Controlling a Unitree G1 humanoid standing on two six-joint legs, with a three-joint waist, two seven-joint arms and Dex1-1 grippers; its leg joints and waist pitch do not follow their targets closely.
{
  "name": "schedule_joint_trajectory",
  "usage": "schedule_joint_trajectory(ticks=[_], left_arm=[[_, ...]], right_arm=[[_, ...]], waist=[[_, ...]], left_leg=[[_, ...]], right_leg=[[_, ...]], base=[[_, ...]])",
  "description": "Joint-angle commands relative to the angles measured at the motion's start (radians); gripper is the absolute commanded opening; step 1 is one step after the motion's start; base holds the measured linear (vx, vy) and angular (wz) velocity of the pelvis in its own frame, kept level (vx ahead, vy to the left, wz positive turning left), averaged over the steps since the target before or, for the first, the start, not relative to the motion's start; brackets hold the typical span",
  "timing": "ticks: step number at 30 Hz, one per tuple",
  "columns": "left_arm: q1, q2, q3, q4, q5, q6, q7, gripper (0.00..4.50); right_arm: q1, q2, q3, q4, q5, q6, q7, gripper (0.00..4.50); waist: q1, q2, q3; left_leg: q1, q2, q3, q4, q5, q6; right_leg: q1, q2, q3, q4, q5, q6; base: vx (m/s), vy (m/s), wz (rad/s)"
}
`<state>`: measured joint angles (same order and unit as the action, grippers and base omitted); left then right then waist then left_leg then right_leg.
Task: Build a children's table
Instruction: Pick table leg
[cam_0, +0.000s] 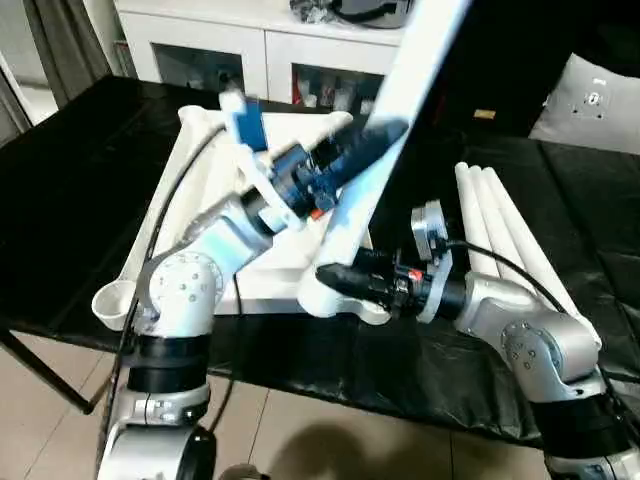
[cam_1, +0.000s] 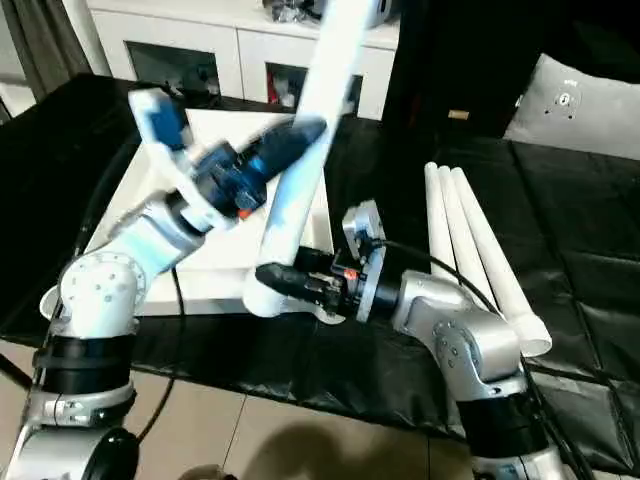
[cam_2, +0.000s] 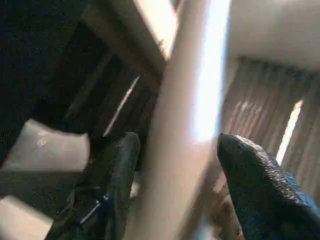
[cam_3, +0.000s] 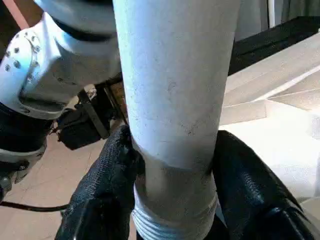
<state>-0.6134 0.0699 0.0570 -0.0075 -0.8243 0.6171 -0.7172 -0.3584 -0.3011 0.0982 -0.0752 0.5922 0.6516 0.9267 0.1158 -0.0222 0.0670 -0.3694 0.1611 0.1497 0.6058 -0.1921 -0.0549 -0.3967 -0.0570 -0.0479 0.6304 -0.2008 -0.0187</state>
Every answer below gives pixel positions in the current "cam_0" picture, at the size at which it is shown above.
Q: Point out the white plastic table top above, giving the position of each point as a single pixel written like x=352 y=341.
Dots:
x=285 y=265

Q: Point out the white plastic table leg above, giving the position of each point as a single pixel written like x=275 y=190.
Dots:
x=470 y=200
x=415 y=60
x=530 y=240
x=495 y=215

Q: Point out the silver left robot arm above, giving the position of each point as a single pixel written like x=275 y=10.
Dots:
x=180 y=290

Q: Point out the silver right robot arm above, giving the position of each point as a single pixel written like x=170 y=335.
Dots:
x=540 y=340

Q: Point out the small yellow tag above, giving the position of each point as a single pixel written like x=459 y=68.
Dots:
x=485 y=114

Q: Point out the grey black bag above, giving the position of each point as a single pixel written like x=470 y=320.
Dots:
x=355 y=10

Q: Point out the white cabinet with glass doors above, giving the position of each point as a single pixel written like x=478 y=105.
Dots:
x=220 y=40

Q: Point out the black work mat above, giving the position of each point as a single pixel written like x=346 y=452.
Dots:
x=80 y=180

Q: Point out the grey pillow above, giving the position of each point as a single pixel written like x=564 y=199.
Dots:
x=590 y=110

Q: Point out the grey curtain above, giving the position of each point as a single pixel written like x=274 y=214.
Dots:
x=65 y=45

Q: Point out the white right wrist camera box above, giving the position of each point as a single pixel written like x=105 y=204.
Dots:
x=430 y=230

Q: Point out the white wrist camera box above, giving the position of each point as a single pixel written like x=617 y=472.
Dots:
x=247 y=120
x=430 y=230

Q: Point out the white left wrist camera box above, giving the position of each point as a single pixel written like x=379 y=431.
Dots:
x=247 y=120

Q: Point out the black work table frame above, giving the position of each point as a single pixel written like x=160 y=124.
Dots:
x=50 y=375

